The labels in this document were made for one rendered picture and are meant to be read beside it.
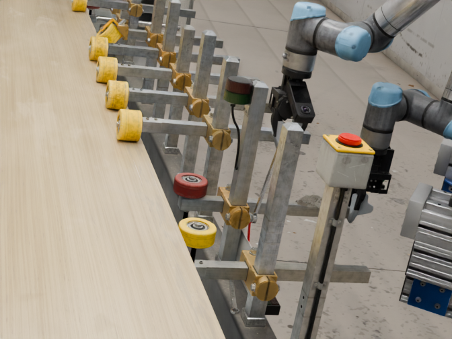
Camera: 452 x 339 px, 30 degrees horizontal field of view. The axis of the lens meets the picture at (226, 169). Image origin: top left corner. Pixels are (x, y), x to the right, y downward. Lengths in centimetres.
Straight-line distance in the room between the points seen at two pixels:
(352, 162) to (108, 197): 64
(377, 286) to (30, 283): 242
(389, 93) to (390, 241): 222
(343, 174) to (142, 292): 41
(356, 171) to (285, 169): 30
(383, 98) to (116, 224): 72
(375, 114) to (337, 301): 159
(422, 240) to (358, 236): 223
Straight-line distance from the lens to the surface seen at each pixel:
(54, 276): 152
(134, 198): 186
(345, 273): 191
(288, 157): 169
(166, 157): 268
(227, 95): 188
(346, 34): 188
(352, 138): 143
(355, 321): 341
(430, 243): 193
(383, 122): 205
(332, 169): 141
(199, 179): 200
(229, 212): 198
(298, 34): 194
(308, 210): 210
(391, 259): 401
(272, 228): 174
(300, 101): 194
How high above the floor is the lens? 165
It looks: 21 degrees down
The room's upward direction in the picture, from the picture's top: 10 degrees clockwise
